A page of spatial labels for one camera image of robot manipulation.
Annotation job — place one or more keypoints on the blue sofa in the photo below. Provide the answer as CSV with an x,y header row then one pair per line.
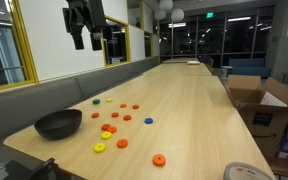
x,y
250,67

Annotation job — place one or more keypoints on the wooden chair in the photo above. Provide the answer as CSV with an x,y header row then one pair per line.
x,y
209,64

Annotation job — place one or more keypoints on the white pendant lamp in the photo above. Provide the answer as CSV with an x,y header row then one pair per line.
x,y
177,15
166,4
160,15

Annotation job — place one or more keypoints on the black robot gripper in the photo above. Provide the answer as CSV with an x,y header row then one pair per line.
x,y
89,13

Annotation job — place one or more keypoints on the small yellow wooden block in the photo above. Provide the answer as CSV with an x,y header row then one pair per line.
x,y
109,100

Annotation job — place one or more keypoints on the white plate on table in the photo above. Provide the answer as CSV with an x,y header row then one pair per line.
x,y
193,62

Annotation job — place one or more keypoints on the green exit sign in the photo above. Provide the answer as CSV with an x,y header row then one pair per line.
x,y
209,15

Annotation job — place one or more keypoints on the grey bench seat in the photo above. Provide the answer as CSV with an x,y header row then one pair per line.
x,y
22,107

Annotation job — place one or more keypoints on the black bowl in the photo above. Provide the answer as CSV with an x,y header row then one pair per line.
x,y
59,125

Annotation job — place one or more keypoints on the open cardboard box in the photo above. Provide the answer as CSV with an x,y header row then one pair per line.
x,y
264,109

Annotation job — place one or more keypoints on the green wooden block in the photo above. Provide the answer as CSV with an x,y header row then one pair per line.
x,y
96,101

